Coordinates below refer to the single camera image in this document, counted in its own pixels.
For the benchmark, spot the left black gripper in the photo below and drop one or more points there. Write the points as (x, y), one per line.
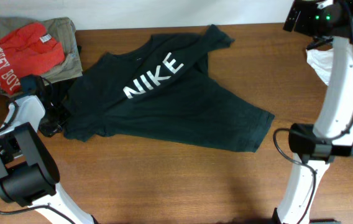
(48, 131)

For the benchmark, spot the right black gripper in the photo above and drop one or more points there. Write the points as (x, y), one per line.
(307, 9)

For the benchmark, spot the dark green Nike t-shirt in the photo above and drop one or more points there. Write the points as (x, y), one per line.
(163, 91)

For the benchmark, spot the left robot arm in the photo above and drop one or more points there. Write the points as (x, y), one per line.
(29, 175)

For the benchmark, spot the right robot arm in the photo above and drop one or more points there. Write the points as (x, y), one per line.
(315, 146)

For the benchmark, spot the black folded garment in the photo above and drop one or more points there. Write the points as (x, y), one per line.
(58, 89)

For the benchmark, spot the red folded printed shirt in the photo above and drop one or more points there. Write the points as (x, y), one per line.
(29, 50)

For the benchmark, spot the olive folded garment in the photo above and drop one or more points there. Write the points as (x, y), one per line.
(63, 30)

